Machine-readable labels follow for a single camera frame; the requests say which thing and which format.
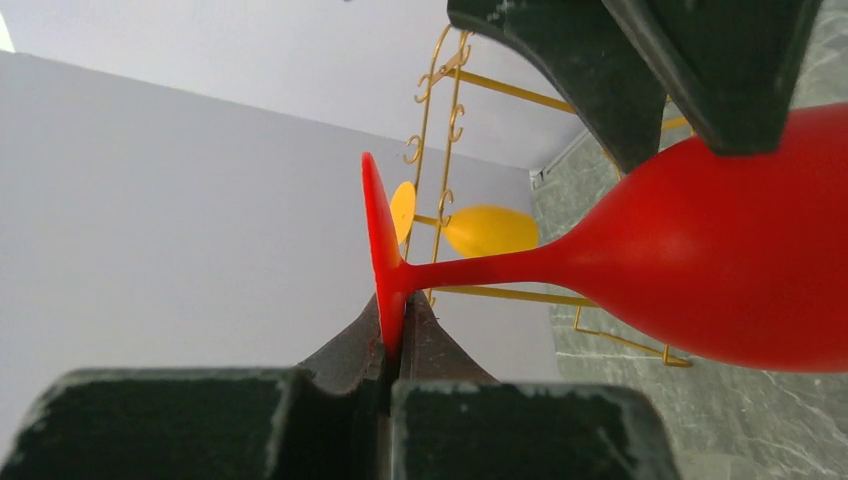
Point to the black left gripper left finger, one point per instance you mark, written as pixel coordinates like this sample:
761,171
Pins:
312,420

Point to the orange plastic goblet back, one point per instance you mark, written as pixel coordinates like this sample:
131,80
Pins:
475,231

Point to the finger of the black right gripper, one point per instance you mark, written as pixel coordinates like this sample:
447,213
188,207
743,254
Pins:
582,51
730,67

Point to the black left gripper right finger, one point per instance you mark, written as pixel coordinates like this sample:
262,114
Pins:
451,419

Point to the red plastic goblet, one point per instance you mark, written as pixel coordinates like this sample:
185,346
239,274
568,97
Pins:
739,260

